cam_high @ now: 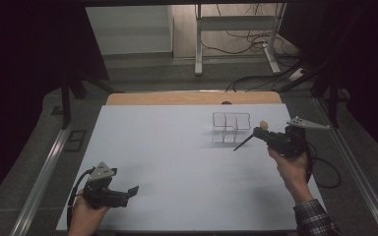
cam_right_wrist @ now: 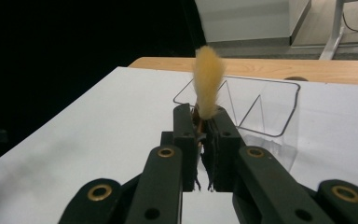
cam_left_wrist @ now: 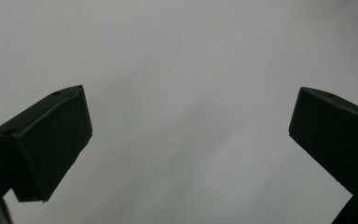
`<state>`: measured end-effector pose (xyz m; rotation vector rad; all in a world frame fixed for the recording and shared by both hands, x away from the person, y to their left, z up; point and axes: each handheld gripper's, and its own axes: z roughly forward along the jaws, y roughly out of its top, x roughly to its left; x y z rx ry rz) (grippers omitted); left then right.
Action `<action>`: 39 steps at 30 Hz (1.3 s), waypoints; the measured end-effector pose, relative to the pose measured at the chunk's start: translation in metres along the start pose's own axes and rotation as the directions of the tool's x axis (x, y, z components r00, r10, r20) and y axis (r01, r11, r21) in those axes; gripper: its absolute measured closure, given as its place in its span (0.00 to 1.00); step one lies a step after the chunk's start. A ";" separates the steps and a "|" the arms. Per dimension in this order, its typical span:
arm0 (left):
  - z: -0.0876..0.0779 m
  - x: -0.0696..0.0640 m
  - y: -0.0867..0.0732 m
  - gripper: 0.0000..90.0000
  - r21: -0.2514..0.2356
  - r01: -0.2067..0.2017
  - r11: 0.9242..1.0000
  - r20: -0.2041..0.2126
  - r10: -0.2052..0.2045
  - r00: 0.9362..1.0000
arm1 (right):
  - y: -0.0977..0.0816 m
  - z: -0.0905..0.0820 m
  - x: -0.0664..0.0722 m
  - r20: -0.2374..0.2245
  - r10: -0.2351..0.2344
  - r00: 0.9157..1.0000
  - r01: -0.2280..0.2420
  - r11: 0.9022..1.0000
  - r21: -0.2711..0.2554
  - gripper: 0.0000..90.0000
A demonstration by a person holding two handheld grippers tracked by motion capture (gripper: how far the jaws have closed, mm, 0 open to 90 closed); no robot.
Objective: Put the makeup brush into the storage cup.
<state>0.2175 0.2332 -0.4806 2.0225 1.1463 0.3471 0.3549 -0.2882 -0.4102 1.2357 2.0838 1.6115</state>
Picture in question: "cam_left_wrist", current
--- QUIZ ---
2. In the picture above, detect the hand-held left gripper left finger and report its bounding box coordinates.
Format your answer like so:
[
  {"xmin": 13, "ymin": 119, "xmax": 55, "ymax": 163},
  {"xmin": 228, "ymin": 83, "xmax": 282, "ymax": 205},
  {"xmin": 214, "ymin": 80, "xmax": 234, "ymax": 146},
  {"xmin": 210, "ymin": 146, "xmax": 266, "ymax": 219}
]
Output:
[{"xmin": 0, "ymin": 84, "xmax": 93, "ymax": 203}]

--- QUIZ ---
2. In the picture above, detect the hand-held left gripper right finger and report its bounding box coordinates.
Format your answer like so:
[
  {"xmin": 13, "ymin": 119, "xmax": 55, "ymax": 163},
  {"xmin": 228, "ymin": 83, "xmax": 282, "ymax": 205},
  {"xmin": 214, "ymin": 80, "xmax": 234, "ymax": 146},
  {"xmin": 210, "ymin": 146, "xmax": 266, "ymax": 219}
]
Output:
[{"xmin": 288, "ymin": 86, "xmax": 358, "ymax": 200}]

